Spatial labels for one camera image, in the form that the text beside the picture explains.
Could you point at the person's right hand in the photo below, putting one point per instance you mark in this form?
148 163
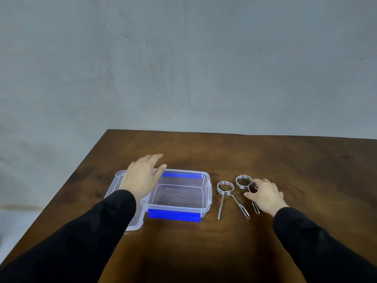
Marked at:
268 198

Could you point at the person's left hand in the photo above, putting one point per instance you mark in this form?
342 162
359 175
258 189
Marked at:
140 179

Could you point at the person's left thumb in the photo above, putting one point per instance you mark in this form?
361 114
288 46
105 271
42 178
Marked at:
160 172

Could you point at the person's right thumb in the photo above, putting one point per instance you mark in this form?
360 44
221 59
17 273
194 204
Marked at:
250 195

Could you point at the metal spring clip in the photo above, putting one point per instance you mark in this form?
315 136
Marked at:
225 188
244 182

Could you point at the person's left forearm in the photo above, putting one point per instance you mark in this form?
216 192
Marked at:
73 244

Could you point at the person's right forearm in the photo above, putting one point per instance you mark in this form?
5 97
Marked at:
318 250

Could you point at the clear container with blue clips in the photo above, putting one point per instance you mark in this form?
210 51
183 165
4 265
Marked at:
179 200

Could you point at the clear plastic lid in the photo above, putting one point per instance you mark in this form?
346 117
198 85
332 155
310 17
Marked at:
134 216

